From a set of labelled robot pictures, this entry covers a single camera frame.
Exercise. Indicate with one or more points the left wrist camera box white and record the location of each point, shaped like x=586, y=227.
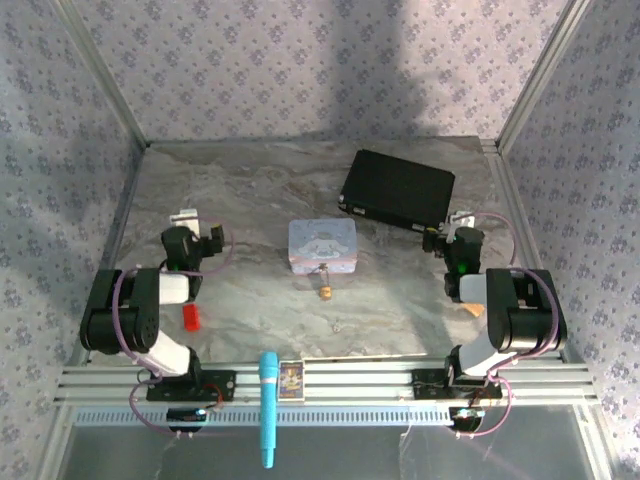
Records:
x=183, y=218

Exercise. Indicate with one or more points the lavender cartoon tin box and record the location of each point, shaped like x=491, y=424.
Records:
x=322, y=246

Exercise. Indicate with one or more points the orange flat wedge piece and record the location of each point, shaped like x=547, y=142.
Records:
x=473, y=309

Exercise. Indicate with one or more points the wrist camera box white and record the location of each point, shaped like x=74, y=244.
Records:
x=461, y=219
x=183, y=218

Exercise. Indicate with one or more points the aluminium frame post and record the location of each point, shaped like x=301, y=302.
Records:
x=102, y=75
x=545, y=70

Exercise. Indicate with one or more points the small picture card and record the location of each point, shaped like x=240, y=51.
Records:
x=291, y=381

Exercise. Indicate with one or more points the small red block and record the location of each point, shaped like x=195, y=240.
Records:
x=191, y=317

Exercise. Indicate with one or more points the aluminium side rail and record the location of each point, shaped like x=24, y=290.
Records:
x=117, y=235
x=517, y=215

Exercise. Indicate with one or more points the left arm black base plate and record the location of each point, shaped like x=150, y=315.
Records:
x=220, y=385

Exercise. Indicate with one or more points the blue toy microphone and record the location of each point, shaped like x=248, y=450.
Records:
x=268, y=400

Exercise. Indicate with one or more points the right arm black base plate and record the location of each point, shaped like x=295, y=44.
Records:
x=427, y=385

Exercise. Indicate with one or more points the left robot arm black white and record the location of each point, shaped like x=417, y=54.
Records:
x=135, y=320

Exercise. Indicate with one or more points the small black controller board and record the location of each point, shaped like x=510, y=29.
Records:
x=187, y=414
x=467, y=415

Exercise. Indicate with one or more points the black rectangular case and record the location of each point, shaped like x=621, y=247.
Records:
x=397, y=192

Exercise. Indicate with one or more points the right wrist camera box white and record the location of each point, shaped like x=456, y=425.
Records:
x=461, y=219

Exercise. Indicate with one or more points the aluminium rail beam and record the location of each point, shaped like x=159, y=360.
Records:
x=350, y=385

